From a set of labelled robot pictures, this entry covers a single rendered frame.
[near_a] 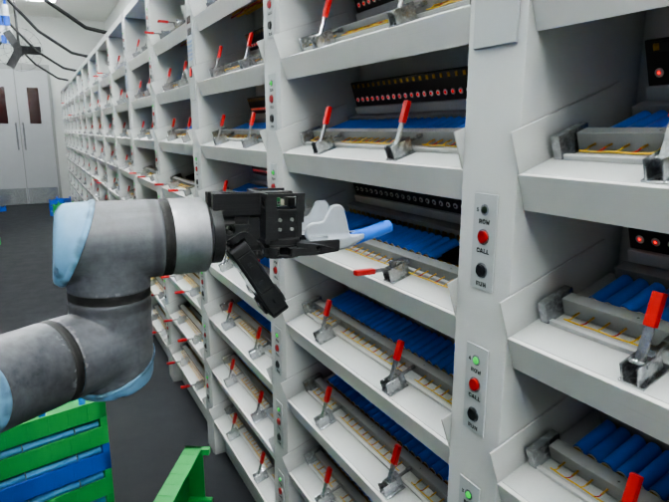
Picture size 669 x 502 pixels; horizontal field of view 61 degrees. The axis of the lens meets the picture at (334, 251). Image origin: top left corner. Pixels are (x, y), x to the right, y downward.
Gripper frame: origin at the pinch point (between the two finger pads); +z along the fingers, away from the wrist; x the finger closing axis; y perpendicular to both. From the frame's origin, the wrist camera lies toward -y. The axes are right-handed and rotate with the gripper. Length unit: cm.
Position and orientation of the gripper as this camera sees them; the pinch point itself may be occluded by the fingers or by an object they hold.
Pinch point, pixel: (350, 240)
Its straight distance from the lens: 77.8
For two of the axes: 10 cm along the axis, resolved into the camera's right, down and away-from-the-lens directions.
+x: -4.6, -1.9, 8.7
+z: 8.9, -0.8, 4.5
